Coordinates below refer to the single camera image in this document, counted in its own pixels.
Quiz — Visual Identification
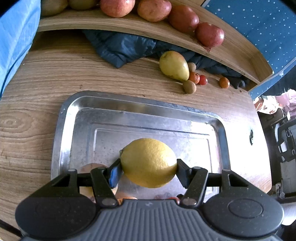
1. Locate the red apple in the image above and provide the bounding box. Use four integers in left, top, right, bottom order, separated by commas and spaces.
168, 5, 199, 34
100, 0, 135, 18
137, 0, 171, 22
195, 22, 225, 48

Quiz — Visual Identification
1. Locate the light blue cloth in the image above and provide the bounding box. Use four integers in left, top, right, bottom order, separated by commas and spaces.
1, 1, 41, 95

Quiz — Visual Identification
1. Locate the yellow lemon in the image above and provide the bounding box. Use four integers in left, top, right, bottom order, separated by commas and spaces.
120, 138, 177, 188

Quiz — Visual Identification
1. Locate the orange mandarin beside mango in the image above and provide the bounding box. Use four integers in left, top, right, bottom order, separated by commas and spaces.
188, 71, 200, 85

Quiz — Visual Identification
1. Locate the curved wooden shelf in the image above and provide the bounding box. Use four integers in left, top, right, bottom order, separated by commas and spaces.
38, 1, 273, 84

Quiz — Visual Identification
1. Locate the red apple rightmost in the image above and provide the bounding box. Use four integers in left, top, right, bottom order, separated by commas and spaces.
195, 22, 225, 48

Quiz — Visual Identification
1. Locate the orange mandarin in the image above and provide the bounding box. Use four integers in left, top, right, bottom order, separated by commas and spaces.
188, 71, 200, 85
219, 77, 230, 89

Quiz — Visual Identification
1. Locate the red cherry tomato on table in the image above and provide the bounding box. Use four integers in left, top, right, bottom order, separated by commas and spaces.
198, 75, 208, 86

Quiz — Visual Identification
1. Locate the silver metal tray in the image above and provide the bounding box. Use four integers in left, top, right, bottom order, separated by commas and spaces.
51, 90, 231, 202

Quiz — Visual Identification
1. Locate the red apple leftmost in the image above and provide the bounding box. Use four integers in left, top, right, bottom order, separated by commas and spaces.
100, 0, 135, 18

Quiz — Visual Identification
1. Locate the dark blue jacket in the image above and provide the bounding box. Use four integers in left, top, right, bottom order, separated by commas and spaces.
83, 30, 250, 89

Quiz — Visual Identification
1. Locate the blue dotted cushion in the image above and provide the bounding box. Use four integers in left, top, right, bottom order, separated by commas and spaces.
202, 1, 295, 99

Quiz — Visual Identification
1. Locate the brown kiwi shelf far left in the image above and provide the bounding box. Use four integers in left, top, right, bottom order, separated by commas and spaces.
41, 0, 68, 16

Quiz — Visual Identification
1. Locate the red cherry tomato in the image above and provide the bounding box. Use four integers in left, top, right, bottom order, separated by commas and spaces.
154, 193, 180, 205
198, 75, 208, 86

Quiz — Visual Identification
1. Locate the yellow green mango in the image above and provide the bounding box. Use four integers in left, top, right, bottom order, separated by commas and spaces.
159, 51, 190, 81

